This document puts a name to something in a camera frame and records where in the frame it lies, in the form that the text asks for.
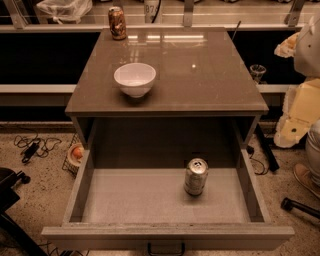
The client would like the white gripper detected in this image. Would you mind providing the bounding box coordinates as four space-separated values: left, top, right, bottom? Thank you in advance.
274 33 320 148

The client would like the silver 7up soda can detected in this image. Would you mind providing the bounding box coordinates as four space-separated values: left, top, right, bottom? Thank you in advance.
184 158 209 196

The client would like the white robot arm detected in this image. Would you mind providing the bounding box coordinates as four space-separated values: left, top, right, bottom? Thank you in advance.
274 14 320 148

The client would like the grey counter cabinet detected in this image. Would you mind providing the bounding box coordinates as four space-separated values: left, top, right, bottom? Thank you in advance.
64 27 270 150

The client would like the orange brown soda can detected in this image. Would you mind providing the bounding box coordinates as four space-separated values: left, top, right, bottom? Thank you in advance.
108 6 126 40

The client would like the open grey top drawer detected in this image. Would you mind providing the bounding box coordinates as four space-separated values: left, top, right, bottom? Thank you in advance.
42 152 294 250

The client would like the clear glass cup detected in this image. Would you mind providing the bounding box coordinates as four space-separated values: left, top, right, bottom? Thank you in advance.
250 64 267 83

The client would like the white ceramic bowl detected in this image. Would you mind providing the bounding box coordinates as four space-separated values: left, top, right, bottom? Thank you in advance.
114 63 156 98

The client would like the black chair leg caster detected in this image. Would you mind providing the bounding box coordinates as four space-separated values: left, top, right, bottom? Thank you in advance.
281 198 320 219

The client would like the clear plastic bag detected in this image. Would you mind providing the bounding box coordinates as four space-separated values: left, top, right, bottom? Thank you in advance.
36 0 93 24

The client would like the orange fruit in bowl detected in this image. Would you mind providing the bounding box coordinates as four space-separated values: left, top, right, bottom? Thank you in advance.
72 147 82 159

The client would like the black office chair base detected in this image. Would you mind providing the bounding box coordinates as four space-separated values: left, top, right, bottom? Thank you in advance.
0 167 48 256

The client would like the black drawer handle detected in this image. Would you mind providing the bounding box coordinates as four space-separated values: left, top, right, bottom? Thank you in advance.
147 243 186 256

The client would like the black wire basket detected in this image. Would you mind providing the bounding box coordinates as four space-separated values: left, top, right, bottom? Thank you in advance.
62 134 82 177

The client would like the black power adapter with cable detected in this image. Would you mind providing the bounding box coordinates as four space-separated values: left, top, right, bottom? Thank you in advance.
14 131 62 164

